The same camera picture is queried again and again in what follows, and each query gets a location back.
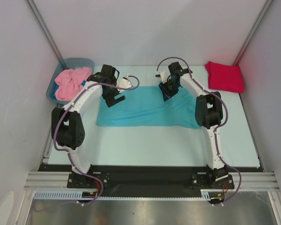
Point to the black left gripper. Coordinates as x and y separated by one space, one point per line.
110 100

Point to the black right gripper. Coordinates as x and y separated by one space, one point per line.
168 91

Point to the teal t-shirt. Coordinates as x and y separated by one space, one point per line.
145 106

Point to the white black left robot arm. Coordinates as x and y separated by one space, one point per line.
67 127

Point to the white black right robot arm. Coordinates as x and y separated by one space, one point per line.
208 114

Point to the pink t-shirt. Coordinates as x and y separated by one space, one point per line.
70 82

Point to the grey-blue plastic basket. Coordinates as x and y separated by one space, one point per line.
69 63

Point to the blue t-shirt in basket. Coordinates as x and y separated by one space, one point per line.
57 86

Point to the folded red t-shirt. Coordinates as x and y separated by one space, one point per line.
224 77

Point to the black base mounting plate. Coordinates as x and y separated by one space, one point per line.
188 176

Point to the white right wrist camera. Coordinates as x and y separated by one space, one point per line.
164 76

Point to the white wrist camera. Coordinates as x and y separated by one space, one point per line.
164 76
124 84

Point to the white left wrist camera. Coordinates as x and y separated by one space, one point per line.
124 84

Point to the left aluminium corner post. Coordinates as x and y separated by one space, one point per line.
44 28

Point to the aluminium corner post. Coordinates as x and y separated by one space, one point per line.
44 28
253 31

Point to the white slotted cable duct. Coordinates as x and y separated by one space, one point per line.
90 195

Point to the aluminium front rail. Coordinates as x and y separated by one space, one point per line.
251 181

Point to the right aluminium corner post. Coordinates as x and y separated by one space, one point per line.
253 31

